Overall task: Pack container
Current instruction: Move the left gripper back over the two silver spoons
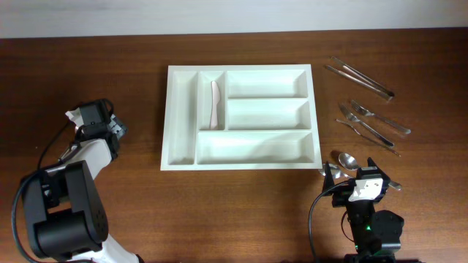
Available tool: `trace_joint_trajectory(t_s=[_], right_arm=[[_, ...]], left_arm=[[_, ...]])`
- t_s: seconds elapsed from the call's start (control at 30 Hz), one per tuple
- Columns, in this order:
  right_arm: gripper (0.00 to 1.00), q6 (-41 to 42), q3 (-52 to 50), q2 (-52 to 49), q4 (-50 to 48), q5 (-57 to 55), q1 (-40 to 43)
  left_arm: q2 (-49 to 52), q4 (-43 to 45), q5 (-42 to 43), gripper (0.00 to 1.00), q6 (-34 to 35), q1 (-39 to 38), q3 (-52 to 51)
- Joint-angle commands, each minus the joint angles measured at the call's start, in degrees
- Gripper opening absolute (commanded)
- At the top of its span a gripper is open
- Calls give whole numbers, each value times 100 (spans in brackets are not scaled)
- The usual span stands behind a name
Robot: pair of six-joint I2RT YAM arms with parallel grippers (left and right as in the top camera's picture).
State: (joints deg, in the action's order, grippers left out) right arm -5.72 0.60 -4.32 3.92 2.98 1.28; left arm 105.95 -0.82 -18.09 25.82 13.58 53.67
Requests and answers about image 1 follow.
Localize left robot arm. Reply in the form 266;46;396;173
11;99;143;263

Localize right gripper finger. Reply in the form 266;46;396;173
367;157;390;185
322;161;335;195

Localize large steel spoon lower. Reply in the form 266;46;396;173
318;164;352;179

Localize pink plastic knife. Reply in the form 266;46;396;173
210;80;220;130

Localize right black cable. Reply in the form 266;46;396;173
307;181;352;263

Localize white plastic cutlery tray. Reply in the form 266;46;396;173
160;64;322;171

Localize large steel spoon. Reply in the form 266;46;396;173
339;152;403;191
318;164;352;179

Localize black cable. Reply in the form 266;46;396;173
307;181;352;263
10;98;115;263

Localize left black cable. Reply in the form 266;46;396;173
10;98;115;263

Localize long steel tongs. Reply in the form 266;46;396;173
324;56;395;101

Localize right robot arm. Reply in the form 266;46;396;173
322;159;404;263

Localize thin small steel fork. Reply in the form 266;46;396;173
335;119;401;157

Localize small steel teaspoon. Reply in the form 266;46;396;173
58;126;83;163

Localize large steel spoon upper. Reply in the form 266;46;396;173
339;152;403;191

